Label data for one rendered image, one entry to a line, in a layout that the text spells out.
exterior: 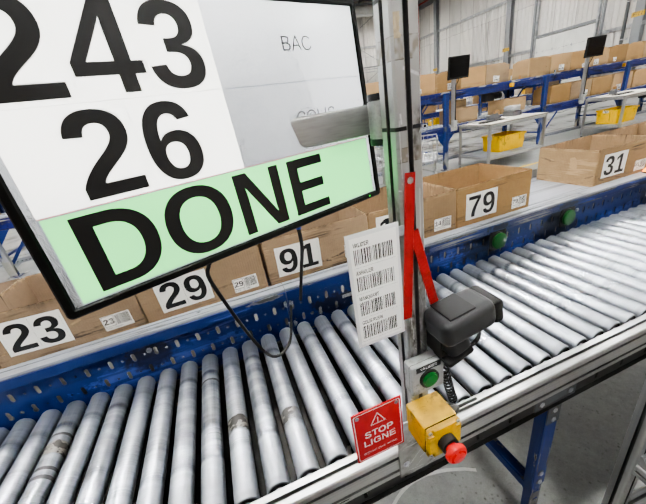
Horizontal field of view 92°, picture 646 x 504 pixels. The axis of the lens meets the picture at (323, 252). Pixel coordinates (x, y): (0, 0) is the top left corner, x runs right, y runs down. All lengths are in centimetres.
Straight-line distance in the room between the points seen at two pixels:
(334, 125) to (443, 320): 34
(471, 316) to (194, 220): 43
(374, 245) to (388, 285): 7
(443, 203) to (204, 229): 104
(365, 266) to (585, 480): 144
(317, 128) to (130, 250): 29
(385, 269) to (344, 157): 19
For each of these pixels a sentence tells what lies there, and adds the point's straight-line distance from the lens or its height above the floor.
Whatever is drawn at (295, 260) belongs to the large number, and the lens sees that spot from 108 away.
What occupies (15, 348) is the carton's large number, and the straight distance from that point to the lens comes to 127.
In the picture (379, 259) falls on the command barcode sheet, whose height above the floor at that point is 119.
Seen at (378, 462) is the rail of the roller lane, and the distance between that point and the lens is 77.
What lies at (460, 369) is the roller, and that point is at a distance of 93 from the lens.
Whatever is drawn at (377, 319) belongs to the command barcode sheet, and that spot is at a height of 109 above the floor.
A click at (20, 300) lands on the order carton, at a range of 145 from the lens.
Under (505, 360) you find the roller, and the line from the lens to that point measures 99.
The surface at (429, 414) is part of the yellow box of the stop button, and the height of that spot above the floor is 88.
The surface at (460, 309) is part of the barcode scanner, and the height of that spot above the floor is 109.
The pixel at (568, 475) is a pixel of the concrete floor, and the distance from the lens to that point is 175.
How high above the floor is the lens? 140
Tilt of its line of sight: 24 degrees down
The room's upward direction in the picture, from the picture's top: 10 degrees counter-clockwise
